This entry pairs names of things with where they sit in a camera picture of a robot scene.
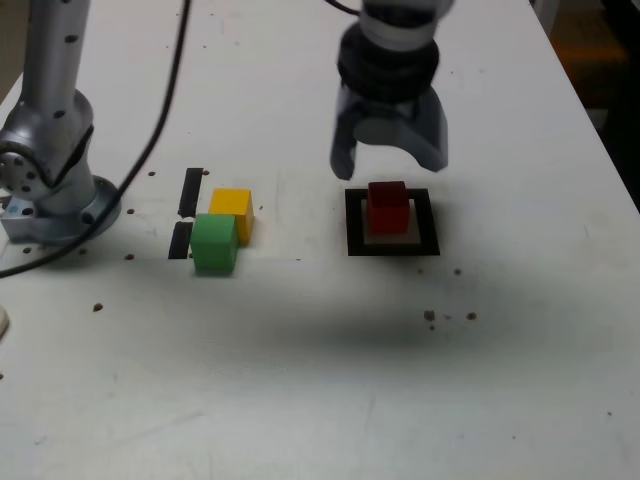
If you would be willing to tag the beige round object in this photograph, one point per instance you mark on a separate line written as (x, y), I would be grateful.
(3, 325)

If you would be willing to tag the black tape strip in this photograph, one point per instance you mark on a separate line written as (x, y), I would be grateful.
(190, 192)

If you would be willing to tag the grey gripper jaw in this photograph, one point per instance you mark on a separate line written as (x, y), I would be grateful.
(342, 150)
(430, 135)

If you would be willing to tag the black tape square outline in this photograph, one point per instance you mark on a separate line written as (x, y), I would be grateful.
(352, 225)

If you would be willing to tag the red cube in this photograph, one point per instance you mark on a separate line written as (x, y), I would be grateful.
(387, 210)

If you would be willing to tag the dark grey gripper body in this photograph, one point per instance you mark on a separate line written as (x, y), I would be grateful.
(382, 109)

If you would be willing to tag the dark object with yellow band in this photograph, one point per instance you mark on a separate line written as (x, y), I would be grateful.
(595, 50)

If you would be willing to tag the green cube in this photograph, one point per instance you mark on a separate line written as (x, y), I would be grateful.
(212, 245)

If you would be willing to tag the yellow cube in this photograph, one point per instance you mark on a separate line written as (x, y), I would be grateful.
(230, 202)

